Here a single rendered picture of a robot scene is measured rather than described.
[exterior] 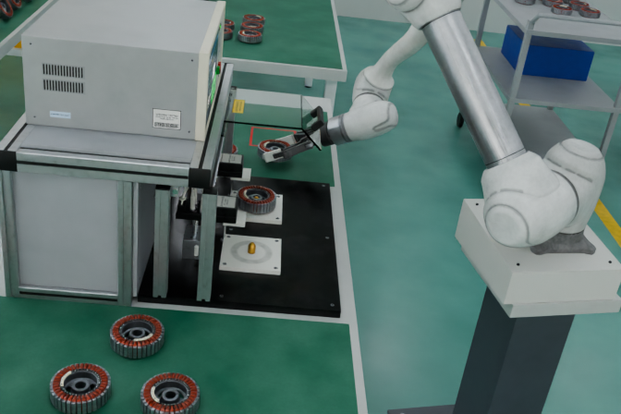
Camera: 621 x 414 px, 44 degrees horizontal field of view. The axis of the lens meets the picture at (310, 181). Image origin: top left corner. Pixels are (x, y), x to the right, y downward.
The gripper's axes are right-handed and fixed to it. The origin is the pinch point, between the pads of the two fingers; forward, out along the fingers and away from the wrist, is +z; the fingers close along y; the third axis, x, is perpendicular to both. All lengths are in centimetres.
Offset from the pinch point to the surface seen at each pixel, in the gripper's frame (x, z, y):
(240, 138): 4.0, 16.1, 12.2
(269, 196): -2.8, -8.8, -34.2
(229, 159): 11.8, -4.3, -38.0
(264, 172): -3.8, 2.6, -8.3
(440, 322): -101, -16, 42
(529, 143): -98, -51, 206
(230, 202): 7, -12, -60
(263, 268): -10, -14, -64
